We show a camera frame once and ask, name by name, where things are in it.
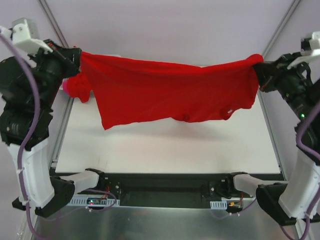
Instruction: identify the red t shirt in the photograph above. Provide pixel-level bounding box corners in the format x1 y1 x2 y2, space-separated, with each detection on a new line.
68 73 92 103
81 52 264 130

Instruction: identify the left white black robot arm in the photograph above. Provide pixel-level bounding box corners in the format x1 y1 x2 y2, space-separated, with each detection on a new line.
0 39 106 218

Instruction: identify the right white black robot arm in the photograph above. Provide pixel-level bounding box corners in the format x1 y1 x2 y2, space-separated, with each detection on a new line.
214 50 320 226

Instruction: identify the red t shirt in basket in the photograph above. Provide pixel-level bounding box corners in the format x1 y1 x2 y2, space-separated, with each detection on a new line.
68 73 92 103

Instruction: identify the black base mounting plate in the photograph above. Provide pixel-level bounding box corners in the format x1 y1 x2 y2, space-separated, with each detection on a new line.
76 172 254 208

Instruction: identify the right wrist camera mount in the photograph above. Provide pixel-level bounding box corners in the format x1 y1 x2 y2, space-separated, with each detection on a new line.
287 31 320 70

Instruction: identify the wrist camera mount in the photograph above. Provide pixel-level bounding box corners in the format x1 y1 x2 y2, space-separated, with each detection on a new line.
287 31 320 70
0 17 54 55

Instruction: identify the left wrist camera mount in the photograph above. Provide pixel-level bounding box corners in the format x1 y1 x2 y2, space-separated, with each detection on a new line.
0 17 54 55

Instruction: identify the left white slotted cable duct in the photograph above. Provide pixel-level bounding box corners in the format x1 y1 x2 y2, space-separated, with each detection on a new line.
67 196 120 207

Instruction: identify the white slotted cable duct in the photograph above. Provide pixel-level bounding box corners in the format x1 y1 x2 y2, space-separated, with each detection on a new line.
67 196 120 207
210 200 228 210

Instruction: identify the right white slotted cable duct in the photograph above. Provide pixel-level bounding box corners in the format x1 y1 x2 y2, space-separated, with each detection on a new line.
210 200 228 210

